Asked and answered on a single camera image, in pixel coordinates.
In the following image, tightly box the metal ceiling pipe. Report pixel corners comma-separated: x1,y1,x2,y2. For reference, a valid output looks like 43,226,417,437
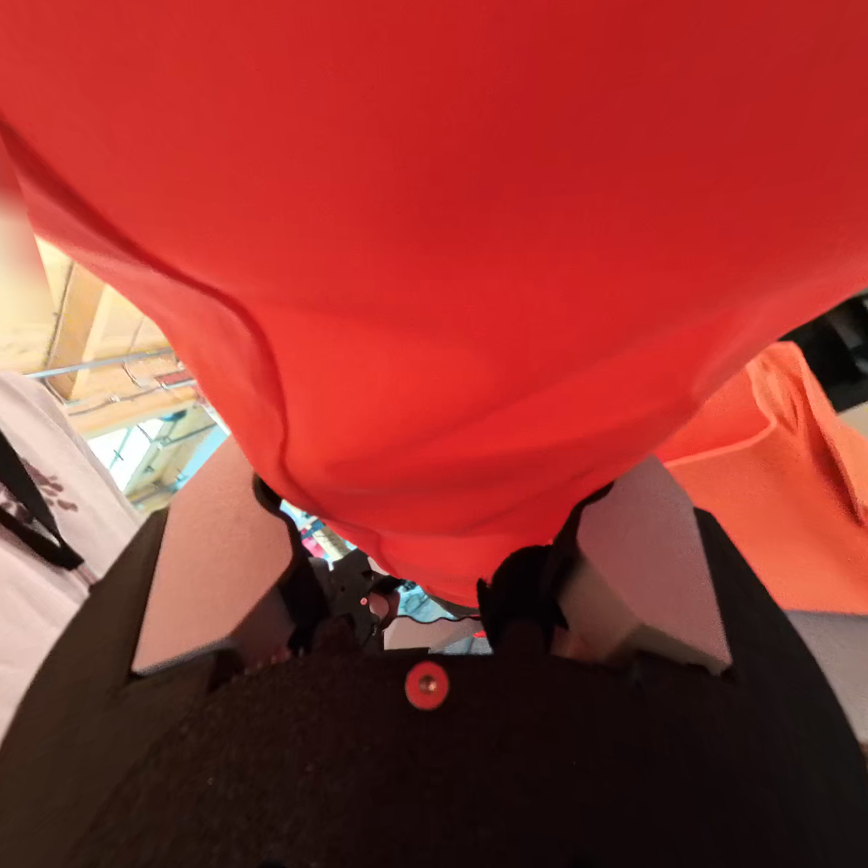
26,349,179,381

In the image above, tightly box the white printed shirt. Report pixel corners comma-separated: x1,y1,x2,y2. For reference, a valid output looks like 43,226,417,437
0,372,148,738

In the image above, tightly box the black strap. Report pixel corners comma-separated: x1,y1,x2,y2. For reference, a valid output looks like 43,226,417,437
0,433,85,572

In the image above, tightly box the black furniture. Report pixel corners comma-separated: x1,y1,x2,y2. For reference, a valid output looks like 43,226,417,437
780,290,868,412

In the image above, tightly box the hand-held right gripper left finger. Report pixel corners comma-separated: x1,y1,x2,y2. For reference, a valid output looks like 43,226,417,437
130,437,331,675

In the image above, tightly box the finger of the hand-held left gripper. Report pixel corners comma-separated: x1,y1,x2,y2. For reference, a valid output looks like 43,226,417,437
383,605,494,653

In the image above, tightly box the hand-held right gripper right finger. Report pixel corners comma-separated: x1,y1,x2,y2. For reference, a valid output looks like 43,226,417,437
476,456,733,672

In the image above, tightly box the red cloth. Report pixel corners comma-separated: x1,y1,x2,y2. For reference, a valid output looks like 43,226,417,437
0,0,868,616

